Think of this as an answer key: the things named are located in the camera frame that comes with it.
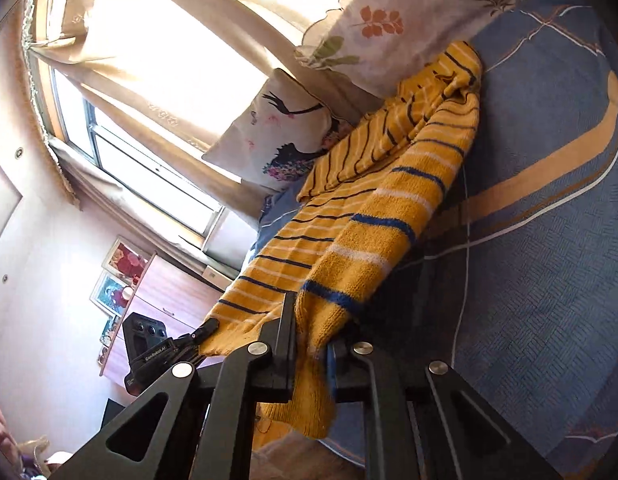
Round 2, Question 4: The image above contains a blue framed picture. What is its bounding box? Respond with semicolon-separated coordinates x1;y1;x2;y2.
91;272;133;317

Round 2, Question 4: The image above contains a floral leaf print pillow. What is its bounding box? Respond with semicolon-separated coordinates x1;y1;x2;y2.
295;0;530;97

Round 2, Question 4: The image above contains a blue patterned bedspread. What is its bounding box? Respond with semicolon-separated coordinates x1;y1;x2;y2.
249;0;618;471

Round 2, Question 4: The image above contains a yellow striped knit sweater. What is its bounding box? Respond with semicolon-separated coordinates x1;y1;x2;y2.
197;41;484;440

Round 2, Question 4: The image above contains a red flower picture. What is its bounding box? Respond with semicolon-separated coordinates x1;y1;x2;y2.
102;238;151;283

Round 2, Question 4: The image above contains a window with metal frame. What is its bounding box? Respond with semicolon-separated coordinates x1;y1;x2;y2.
33;55;240;261

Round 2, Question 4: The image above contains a wooden dresser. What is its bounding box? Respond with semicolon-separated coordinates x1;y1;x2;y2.
98;252;225;377

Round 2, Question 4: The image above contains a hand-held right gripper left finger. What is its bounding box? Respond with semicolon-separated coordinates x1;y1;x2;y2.
48;291;298;480

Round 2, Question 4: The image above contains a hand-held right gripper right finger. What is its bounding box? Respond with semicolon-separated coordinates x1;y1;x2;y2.
327;334;562;480

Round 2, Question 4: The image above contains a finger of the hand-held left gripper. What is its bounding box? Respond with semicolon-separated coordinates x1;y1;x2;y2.
175;318;221;361

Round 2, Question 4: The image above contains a bird print cushion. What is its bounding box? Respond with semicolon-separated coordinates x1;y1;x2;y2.
202;68;355;192

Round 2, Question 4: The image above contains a beige curtain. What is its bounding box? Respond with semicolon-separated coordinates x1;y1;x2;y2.
22;0;370;281

